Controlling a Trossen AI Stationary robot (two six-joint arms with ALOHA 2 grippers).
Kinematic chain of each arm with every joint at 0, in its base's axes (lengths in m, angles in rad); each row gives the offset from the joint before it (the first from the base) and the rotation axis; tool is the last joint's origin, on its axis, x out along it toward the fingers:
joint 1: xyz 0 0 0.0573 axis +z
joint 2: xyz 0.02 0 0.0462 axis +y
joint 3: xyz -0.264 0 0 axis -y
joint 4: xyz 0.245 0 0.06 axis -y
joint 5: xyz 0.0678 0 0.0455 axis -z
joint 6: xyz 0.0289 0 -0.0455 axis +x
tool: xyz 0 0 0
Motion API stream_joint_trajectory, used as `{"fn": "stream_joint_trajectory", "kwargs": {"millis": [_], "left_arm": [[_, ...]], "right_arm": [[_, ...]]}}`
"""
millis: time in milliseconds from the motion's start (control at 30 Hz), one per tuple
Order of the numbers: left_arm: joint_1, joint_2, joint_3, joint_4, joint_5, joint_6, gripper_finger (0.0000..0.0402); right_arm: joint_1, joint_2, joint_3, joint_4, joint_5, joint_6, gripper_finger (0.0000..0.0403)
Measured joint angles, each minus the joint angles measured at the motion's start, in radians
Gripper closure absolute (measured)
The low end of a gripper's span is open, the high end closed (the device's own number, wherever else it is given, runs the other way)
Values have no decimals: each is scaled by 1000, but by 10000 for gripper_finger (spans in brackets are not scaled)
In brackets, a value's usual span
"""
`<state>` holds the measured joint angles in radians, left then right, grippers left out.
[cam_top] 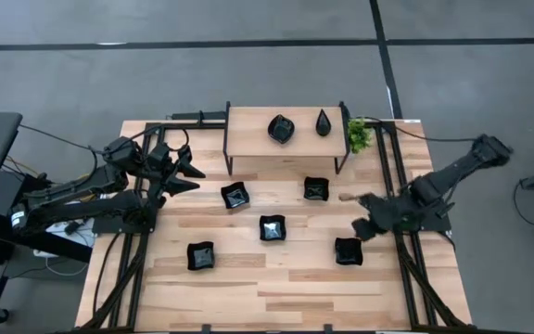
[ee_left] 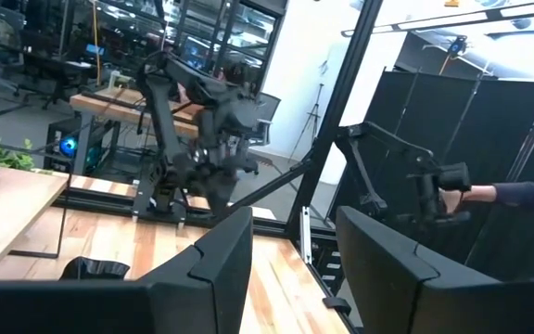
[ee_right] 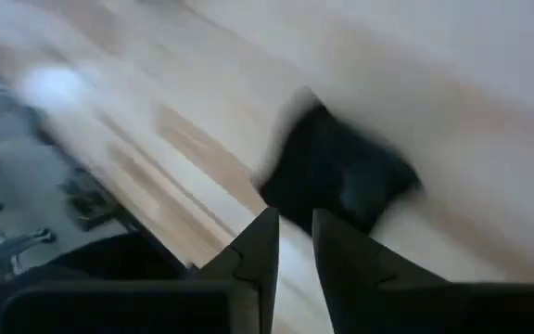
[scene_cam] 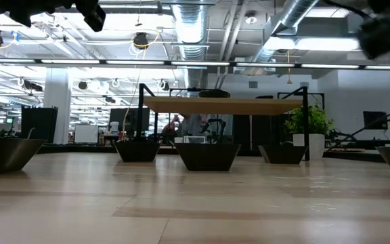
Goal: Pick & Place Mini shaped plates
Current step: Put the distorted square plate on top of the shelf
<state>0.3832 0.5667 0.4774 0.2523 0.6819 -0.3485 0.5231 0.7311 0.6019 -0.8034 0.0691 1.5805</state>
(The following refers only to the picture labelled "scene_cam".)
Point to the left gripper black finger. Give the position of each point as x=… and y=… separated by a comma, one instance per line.
x=91, y=15

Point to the black monitor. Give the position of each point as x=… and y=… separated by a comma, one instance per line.
x=375, y=120
x=117, y=118

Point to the white column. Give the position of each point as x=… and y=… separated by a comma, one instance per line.
x=58, y=101

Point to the green plant in white pot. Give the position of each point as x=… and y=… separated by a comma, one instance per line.
x=311, y=122

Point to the long ceiling light strip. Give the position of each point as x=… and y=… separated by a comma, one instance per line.
x=198, y=63

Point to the black partition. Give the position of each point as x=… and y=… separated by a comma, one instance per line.
x=39, y=123

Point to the whiteboard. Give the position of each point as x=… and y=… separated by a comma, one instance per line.
x=86, y=133

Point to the person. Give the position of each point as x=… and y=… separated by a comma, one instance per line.
x=191, y=125

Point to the wooden shelf with black legs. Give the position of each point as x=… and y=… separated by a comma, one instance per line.
x=222, y=105

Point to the silver ventilation duct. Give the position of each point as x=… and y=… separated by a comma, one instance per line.
x=296, y=13
x=191, y=34

